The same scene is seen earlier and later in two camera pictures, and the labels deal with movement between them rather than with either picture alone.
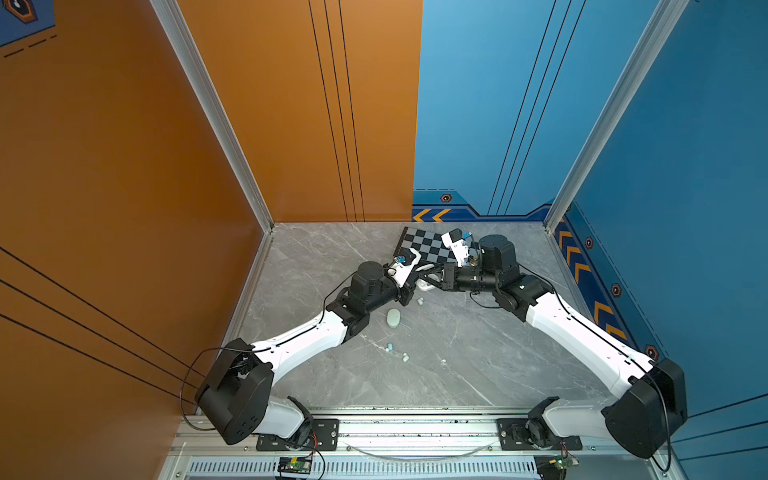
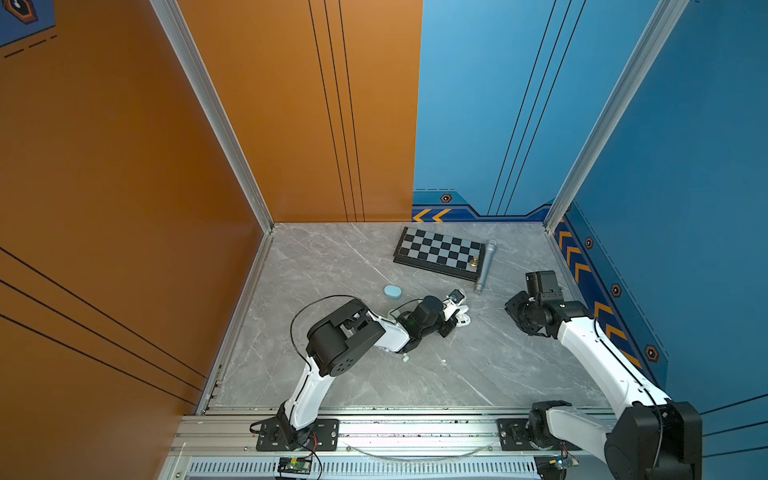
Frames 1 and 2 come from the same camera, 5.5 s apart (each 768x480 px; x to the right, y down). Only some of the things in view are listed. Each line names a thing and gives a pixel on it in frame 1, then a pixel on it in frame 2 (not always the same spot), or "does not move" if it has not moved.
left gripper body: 405,292 to 446,328
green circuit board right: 562,463 does not move
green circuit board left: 296,465 does not move
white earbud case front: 424,285 to 463,320
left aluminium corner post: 172,19 does not move
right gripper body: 473,279 to 521,310
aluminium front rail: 388,432 does not move
